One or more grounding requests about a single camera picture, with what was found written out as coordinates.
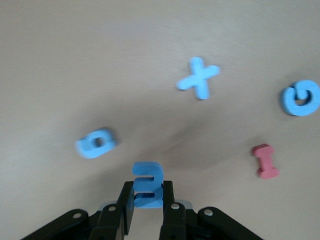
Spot blue foam letter G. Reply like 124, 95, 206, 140
279, 79, 320, 117

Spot blue foam letter E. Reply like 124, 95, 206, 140
131, 161, 165, 210

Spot brown table cover sheet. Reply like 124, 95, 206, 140
0, 0, 320, 240

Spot red foam letter I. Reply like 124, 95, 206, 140
251, 143, 280, 180

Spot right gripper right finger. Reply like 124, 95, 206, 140
159, 181, 263, 240

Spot blue foam digit 6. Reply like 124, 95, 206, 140
74, 128, 118, 160

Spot blue foam letter X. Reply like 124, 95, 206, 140
176, 56, 221, 100

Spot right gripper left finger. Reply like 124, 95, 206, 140
19, 181, 137, 240

